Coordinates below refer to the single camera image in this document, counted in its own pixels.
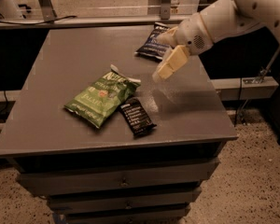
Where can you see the grey drawer cabinet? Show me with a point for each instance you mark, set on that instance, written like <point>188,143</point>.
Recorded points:
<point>107,175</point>

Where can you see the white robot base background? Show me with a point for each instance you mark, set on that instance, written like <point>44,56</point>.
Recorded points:
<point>10,9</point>

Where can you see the black rxbar chocolate bar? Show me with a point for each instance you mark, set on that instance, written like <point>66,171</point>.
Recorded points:
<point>136,117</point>

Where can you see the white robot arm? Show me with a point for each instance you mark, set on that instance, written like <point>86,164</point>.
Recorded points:
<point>222,19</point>

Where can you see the metal bracket post centre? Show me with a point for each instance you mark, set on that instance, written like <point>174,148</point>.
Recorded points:
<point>165,9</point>

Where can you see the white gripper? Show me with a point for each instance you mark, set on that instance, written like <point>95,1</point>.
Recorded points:
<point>192,34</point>

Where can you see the metal bracket post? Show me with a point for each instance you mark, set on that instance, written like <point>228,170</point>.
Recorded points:
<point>165,9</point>
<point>47,10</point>

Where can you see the grey metal rail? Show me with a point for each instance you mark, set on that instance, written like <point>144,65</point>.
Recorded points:
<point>76,22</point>

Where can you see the blue salt vinegar chip bag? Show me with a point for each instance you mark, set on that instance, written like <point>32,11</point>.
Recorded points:
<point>152,48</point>

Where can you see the green jalapeno chip bag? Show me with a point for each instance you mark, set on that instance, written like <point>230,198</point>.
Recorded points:
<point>100,100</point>

